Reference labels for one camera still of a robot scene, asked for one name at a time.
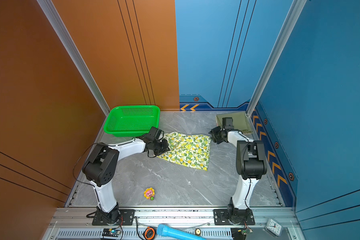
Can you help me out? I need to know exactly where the olive green skirt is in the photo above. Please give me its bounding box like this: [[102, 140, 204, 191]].
[[216, 112, 253, 135]]

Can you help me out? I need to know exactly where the orange black tape measure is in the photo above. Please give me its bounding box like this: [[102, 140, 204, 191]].
[[143, 227, 156, 240]]

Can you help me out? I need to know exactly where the green circuit board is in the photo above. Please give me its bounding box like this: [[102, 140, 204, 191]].
[[102, 228, 123, 240], [238, 227, 253, 236]]

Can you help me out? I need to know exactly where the small white alarm clock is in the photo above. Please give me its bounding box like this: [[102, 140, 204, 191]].
[[265, 219, 283, 237]]

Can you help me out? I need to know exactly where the left green circuit board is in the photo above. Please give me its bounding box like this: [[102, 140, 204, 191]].
[[102, 228, 123, 240]]

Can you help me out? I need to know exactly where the blue cylindrical flashlight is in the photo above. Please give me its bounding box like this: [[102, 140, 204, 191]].
[[157, 224, 204, 240]]

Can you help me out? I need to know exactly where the yellow flower toy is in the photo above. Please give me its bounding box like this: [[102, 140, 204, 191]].
[[144, 188, 155, 201]]

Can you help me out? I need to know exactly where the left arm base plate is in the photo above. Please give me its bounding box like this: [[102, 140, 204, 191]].
[[92, 209, 135, 227]]

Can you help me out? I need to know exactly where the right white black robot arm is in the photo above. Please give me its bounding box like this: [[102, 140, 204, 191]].
[[210, 117, 268, 226]]

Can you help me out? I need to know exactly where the yellow green patterned skirt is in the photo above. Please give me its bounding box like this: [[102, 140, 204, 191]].
[[158, 132, 211, 171]]

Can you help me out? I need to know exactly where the green plastic basket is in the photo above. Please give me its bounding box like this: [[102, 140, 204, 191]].
[[104, 105, 161, 137]]

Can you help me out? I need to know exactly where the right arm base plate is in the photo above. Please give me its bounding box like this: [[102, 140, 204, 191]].
[[213, 209, 256, 226]]

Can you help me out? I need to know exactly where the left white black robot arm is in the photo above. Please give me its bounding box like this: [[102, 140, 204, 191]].
[[82, 127, 170, 226]]

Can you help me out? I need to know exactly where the right green circuit board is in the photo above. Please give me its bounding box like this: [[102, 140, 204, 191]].
[[238, 227, 253, 236]]

